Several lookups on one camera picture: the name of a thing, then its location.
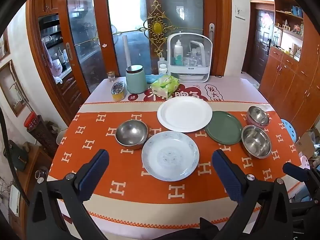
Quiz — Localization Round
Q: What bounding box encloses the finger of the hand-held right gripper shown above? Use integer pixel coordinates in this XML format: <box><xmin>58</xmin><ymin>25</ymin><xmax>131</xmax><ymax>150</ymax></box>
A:
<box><xmin>282</xmin><ymin>162</ymin><xmax>312</xmax><ymax>183</ymax></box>

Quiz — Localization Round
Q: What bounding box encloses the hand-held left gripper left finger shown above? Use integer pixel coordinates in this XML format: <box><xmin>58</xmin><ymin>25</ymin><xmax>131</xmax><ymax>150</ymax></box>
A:
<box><xmin>26</xmin><ymin>149</ymin><xmax>110</xmax><ymax>240</ymax></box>

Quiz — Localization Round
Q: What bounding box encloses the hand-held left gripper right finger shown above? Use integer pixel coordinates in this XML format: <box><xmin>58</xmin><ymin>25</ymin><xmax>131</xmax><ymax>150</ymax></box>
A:
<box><xmin>212</xmin><ymin>149</ymin><xmax>294</xmax><ymax>240</ymax></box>

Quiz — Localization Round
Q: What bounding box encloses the green plate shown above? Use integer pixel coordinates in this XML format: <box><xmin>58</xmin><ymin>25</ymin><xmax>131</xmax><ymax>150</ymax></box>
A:
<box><xmin>204</xmin><ymin>110</ymin><xmax>243</xmax><ymax>145</ymax></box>

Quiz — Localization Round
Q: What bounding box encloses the large steel bowl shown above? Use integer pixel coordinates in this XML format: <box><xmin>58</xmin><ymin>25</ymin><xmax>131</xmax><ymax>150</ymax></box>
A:
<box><xmin>115</xmin><ymin>120</ymin><xmax>148</xmax><ymax>150</ymax></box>

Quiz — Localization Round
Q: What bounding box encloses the blue patterned white plate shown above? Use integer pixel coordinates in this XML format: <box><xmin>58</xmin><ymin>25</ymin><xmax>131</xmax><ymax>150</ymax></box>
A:
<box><xmin>141</xmin><ymin>131</ymin><xmax>200</xmax><ymax>182</ymax></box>

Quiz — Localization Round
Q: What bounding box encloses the pink steel bowl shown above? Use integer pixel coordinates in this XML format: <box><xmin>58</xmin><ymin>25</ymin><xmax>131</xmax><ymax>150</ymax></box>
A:
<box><xmin>246</xmin><ymin>106</ymin><xmax>270</xmax><ymax>127</ymax></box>

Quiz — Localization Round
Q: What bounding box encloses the cardboard box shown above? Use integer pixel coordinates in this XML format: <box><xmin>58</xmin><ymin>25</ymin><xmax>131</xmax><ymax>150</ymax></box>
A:
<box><xmin>295</xmin><ymin>127</ymin><xmax>320</xmax><ymax>160</ymax></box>

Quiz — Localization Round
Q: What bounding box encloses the blue plastic stool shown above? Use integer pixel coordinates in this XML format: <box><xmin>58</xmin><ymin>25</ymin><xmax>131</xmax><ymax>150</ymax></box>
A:
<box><xmin>280</xmin><ymin>119</ymin><xmax>297</xmax><ymax>143</ymax></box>

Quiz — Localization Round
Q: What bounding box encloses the white bucket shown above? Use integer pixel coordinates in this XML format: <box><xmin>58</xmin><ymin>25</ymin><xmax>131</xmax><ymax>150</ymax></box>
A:
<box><xmin>56</xmin><ymin>127</ymin><xmax>69</xmax><ymax>145</ymax></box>

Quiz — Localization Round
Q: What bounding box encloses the red-lidded dark container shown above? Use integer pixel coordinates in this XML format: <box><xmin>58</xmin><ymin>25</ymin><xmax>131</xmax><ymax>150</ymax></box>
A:
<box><xmin>26</xmin><ymin>115</ymin><xmax>59</xmax><ymax>158</ymax></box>

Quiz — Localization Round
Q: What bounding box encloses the wooden side table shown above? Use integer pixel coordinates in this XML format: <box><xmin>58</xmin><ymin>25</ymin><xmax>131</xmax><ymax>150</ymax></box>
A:
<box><xmin>7</xmin><ymin>142</ymin><xmax>58</xmax><ymax>240</ymax></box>

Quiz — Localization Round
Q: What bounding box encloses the yellow can with foil lid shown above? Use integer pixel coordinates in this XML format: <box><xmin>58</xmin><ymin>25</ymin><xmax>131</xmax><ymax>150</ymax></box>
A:
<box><xmin>111</xmin><ymin>81</ymin><xmax>126</xmax><ymax>102</ymax></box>

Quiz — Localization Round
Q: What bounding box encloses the red lid jar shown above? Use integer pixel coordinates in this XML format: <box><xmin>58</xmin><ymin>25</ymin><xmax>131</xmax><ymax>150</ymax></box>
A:
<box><xmin>24</xmin><ymin>112</ymin><xmax>42</xmax><ymax>130</ymax></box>

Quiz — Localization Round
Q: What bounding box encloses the wooden glass display cabinet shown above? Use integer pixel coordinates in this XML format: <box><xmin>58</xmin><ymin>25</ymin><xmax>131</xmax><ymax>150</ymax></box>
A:
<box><xmin>26</xmin><ymin>0</ymin><xmax>88</xmax><ymax>125</ymax></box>

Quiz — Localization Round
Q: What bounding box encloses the white flat device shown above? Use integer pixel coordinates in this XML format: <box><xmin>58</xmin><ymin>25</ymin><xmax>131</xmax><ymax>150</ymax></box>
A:
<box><xmin>9</xmin><ymin>185</ymin><xmax>20</xmax><ymax>217</ymax></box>

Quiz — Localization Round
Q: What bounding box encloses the wooden shelf cabinet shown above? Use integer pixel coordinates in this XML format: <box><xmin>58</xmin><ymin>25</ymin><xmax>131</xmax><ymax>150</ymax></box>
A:
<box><xmin>259</xmin><ymin>0</ymin><xmax>320</xmax><ymax>140</ymax></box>

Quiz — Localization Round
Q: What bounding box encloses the teal canister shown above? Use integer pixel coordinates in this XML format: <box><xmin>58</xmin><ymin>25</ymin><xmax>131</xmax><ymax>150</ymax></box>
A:
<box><xmin>125</xmin><ymin>65</ymin><xmax>148</xmax><ymax>94</ymax></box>

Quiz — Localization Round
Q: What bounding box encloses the green tissue pack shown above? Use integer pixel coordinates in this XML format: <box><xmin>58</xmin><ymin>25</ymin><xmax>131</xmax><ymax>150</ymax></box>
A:
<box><xmin>151</xmin><ymin>76</ymin><xmax>180</xmax><ymax>97</ymax></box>

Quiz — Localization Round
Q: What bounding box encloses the blue face mask pack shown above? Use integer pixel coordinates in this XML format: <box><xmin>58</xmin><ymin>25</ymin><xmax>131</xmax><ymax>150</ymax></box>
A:
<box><xmin>145</xmin><ymin>74</ymin><xmax>163</xmax><ymax>83</ymax></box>

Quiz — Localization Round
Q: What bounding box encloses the pink ceramic pot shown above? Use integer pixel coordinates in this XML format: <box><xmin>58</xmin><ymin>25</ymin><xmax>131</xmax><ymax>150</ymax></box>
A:
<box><xmin>50</xmin><ymin>59</ymin><xmax>63</xmax><ymax>78</ymax></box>

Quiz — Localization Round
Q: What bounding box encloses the clear plastic bottle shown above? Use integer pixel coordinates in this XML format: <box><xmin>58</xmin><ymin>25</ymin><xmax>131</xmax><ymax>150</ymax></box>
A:
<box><xmin>187</xmin><ymin>50</ymin><xmax>200</xmax><ymax>67</ymax></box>

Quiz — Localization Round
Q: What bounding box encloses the white paper roll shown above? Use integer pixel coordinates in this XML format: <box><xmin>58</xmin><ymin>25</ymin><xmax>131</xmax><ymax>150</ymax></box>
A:
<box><xmin>122</xmin><ymin>35</ymin><xmax>132</xmax><ymax>67</ymax></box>

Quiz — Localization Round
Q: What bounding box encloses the wooden glass sliding door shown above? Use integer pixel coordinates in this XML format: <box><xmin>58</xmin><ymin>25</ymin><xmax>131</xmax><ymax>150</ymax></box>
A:
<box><xmin>57</xmin><ymin>0</ymin><xmax>120</xmax><ymax>94</ymax></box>
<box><xmin>92</xmin><ymin>0</ymin><xmax>232</xmax><ymax>77</ymax></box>

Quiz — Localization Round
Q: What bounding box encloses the white teal lotion bottle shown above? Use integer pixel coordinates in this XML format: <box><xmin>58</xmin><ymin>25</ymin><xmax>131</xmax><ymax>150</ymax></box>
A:
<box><xmin>174</xmin><ymin>40</ymin><xmax>184</xmax><ymax>66</ymax></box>

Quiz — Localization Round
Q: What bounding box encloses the brown entrance door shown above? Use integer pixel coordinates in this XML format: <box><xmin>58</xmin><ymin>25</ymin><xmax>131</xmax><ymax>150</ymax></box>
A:
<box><xmin>250</xmin><ymin>1</ymin><xmax>275</xmax><ymax>84</ymax></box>

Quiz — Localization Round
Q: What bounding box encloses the gold metal ornament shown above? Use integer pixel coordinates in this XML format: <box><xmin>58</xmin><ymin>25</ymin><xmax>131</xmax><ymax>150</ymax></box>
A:
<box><xmin>143</xmin><ymin>0</ymin><xmax>173</xmax><ymax>55</ymax></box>

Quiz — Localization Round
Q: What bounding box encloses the black cable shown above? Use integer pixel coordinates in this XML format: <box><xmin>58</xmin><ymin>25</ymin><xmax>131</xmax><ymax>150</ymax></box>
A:
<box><xmin>0</xmin><ymin>105</ymin><xmax>30</xmax><ymax>205</ymax></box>

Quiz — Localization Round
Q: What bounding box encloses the white storage box with handle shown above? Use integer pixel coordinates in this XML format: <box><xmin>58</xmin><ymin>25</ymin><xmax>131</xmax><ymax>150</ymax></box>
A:
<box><xmin>167</xmin><ymin>32</ymin><xmax>213</xmax><ymax>83</ymax></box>

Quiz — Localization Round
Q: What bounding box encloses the wooden picture frame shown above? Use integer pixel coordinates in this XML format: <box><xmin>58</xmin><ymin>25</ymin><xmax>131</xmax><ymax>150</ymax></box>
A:
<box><xmin>0</xmin><ymin>60</ymin><xmax>27</xmax><ymax>117</ymax></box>

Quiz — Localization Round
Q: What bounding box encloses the white light switch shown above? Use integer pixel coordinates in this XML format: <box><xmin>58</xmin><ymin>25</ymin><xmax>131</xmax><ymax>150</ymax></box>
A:
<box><xmin>235</xmin><ymin>5</ymin><xmax>247</xmax><ymax>20</ymax></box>

